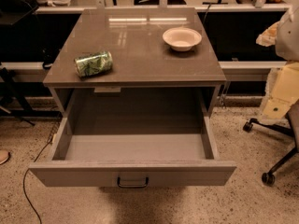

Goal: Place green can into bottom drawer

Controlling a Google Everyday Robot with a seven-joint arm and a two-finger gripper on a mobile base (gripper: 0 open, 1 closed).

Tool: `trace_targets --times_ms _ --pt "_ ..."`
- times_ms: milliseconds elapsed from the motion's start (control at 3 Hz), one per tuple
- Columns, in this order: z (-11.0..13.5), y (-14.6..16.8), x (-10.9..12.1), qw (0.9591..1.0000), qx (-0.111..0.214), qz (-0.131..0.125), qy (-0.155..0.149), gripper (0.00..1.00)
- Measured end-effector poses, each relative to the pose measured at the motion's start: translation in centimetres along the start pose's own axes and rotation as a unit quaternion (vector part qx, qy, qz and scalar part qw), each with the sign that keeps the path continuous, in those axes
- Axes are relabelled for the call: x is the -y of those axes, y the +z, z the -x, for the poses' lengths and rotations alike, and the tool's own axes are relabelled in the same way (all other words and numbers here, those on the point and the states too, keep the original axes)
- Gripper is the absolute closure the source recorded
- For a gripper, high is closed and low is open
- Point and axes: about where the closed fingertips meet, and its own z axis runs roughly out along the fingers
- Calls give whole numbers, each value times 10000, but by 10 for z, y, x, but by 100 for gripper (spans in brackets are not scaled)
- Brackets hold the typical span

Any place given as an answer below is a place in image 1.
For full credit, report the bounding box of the black drawer handle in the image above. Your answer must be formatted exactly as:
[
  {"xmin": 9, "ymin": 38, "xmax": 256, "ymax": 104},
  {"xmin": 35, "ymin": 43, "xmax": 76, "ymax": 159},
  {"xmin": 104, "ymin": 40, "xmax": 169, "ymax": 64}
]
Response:
[{"xmin": 117, "ymin": 177, "xmax": 149, "ymax": 189}]

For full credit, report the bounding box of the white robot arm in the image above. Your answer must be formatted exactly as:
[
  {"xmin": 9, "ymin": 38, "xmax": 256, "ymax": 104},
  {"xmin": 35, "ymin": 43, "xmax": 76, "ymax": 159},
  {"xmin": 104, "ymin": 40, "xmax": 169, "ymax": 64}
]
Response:
[{"xmin": 276, "ymin": 5, "xmax": 299, "ymax": 61}]

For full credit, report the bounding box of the white ceramic bowl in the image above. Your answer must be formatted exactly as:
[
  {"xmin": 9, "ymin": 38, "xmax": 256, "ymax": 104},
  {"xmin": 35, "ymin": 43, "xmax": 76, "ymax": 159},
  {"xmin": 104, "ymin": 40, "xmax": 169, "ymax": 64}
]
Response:
[{"xmin": 163, "ymin": 27, "xmax": 202, "ymax": 52}]

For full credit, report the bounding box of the open grey bottom drawer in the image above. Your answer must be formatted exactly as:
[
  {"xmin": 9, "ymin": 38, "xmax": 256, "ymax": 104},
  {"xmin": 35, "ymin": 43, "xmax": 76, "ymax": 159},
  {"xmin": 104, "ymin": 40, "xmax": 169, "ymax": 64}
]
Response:
[{"xmin": 28, "ymin": 88, "xmax": 237, "ymax": 189}]

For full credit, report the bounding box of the grey cabinet with glossy top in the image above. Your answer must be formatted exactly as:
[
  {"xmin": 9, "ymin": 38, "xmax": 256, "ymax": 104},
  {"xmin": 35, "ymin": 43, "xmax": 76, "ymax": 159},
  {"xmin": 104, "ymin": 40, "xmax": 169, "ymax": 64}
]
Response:
[{"xmin": 44, "ymin": 7, "xmax": 226, "ymax": 110}]

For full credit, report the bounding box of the black tripod stand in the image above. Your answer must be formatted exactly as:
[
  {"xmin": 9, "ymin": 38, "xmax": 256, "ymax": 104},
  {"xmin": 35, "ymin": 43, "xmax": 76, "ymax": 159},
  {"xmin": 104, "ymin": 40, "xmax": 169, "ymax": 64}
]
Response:
[{"xmin": 0, "ymin": 68, "xmax": 34, "ymax": 126}]

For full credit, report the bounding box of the black office chair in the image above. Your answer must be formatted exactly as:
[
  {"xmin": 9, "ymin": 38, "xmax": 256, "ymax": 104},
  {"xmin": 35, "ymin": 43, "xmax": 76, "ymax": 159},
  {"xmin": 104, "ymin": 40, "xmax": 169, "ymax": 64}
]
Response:
[{"xmin": 242, "ymin": 99, "xmax": 299, "ymax": 187}]

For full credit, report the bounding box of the green patterned drink can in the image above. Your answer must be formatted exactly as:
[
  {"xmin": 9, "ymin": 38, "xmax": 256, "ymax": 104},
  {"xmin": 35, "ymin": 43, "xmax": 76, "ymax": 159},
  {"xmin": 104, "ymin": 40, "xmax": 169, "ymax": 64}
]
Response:
[{"xmin": 74, "ymin": 51, "xmax": 113, "ymax": 77}]

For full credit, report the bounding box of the black cable on floor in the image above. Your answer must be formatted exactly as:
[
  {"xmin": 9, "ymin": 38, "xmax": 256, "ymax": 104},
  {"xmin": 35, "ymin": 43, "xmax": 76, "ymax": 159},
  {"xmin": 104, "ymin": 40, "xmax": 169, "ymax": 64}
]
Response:
[{"xmin": 21, "ymin": 140, "xmax": 53, "ymax": 224}]

